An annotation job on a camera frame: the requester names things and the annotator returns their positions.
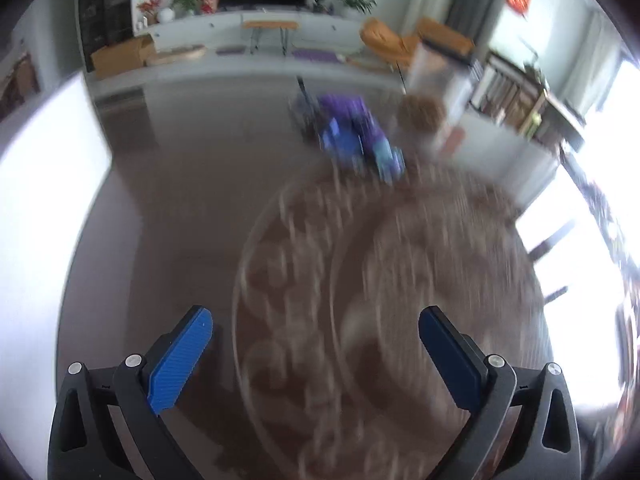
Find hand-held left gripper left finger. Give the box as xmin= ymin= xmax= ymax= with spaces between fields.
xmin=47 ymin=305 xmax=215 ymax=480

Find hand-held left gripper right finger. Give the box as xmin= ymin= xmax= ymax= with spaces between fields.
xmin=419 ymin=306 xmax=582 ymax=480

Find white board panel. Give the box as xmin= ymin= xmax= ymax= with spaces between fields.
xmin=0 ymin=72 xmax=112 ymax=461

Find purple toy pack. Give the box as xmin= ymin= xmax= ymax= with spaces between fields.
xmin=317 ymin=92 xmax=407 ymax=184

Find clear jar with black lid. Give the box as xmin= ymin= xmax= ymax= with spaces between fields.
xmin=397 ymin=41 xmax=475 ymax=155

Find wooden sideboard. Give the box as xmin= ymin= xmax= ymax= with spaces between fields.
xmin=469 ymin=51 xmax=587 ymax=153

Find wooden tray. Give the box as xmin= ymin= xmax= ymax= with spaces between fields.
xmin=149 ymin=44 xmax=207 ymax=67

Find cardboard box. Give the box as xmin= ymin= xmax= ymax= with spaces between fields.
xmin=91 ymin=34 xmax=157 ymax=79

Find orange lounge chair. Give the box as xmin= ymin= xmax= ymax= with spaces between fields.
xmin=360 ymin=16 xmax=475 ymax=68

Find purple floor mat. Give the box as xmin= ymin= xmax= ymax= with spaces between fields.
xmin=291 ymin=49 xmax=347 ymax=62

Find white TV cabinet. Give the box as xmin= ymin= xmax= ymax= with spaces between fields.
xmin=147 ymin=9 xmax=373 ymax=58

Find orange bench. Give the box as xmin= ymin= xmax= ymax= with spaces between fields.
xmin=242 ymin=20 xmax=300 ymax=55

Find red flowers in white vase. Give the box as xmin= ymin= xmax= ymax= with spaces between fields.
xmin=136 ymin=0 xmax=175 ymax=23

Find dark glass bookcase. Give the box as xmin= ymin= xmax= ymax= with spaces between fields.
xmin=76 ymin=0 xmax=134 ymax=72

